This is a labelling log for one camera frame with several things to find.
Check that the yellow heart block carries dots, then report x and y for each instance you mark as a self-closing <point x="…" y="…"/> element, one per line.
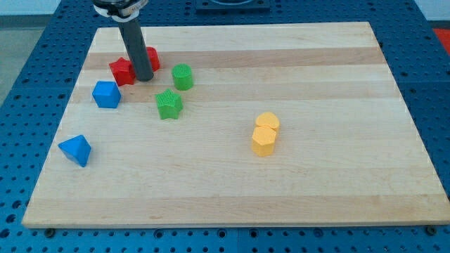
<point x="268" y="119"/>

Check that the blue triangle block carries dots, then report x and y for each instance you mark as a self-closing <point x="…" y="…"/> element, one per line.
<point x="76" y="149"/>

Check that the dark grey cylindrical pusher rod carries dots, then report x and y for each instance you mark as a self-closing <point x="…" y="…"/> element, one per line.
<point x="136" y="48"/>

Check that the red block behind rod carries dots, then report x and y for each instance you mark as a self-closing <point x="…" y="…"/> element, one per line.
<point x="153" y="58"/>

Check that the dark square base plate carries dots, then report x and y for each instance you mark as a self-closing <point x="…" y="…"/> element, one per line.
<point x="232" y="5"/>

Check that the green star block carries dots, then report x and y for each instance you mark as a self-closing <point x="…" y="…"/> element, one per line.
<point x="169" y="104"/>

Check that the light wooden board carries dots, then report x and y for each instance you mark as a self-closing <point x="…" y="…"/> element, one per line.
<point x="347" y="152"/>

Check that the green cylinder block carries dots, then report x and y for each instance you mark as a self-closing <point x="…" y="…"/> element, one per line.
<point x="182" y="77"/>

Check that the yellow hexagon block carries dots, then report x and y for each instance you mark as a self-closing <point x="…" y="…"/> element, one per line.
<point x="263" y="141"/>

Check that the red star block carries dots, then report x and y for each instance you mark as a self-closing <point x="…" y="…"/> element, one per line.
<point x="123" y="72"/>

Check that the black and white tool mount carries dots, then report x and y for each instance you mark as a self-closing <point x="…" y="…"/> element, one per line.
<point x="119" y="10"/>

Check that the blue hexagon block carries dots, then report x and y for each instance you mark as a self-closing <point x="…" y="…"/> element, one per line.
<point x="106" y="94"/>

